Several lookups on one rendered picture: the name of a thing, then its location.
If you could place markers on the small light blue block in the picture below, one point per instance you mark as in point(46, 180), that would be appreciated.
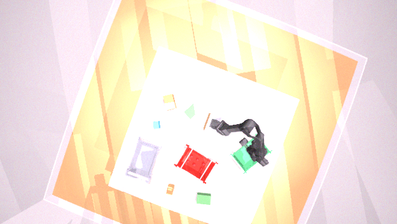
point(156, 125)

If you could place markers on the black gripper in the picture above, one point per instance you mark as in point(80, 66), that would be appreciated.
point(243, 143)

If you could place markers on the red plastic tray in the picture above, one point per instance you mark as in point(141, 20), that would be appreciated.
point(196, 170)

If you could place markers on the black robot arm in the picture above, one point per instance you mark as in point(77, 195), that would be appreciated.
point(260, 151)

